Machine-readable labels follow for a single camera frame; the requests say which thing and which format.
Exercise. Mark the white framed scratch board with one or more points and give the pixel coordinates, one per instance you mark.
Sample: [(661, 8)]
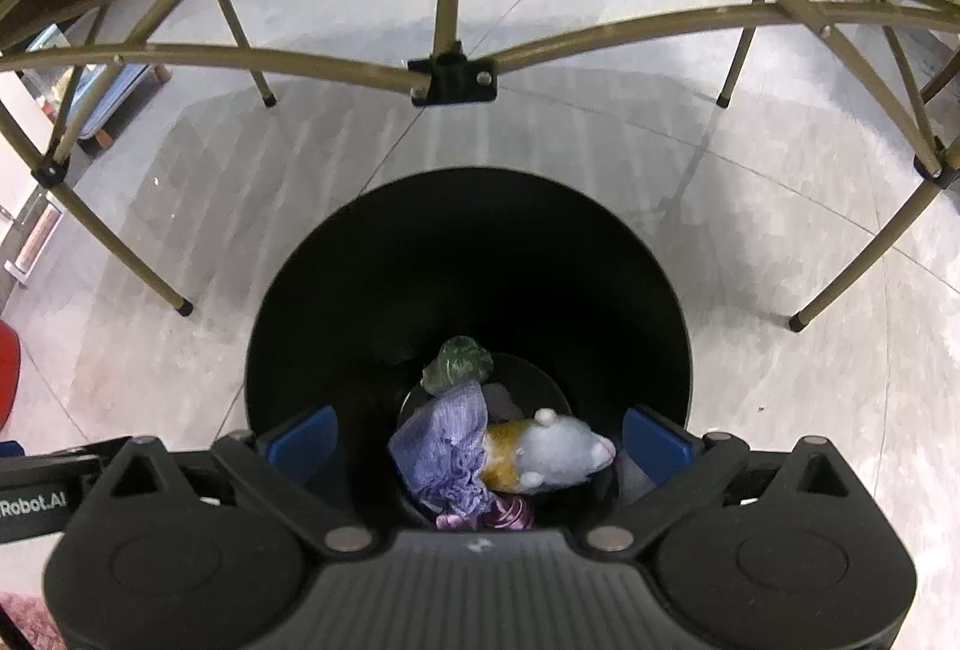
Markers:
[(34, 234)]

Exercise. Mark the black round trash bin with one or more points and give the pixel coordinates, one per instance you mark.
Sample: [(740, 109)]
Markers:
[(465, 260)]

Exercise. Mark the white and yellow plush toy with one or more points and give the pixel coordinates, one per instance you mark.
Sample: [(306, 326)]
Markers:
[(562, 451)]

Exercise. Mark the green wrapper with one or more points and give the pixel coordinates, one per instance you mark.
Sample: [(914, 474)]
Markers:
[(457, 361)]

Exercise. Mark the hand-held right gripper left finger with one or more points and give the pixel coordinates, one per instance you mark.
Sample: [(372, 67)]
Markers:
[(304, 444)]

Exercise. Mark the pink satin headband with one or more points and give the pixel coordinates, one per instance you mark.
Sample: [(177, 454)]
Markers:
[(510, 513)]

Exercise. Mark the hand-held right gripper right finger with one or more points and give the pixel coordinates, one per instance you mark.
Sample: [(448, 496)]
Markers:
[(652, 444)]

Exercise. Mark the red plastic bucket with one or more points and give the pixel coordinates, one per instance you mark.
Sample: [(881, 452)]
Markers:
[(6, 380)]

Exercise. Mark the purple striped cloth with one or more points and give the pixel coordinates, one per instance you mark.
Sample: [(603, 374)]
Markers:
[(442, 447)]

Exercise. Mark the pink fuzzy rug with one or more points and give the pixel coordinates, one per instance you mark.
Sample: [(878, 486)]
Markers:
[(11, 624)]

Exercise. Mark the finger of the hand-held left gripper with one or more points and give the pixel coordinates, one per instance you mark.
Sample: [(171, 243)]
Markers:
[(52, 464)]

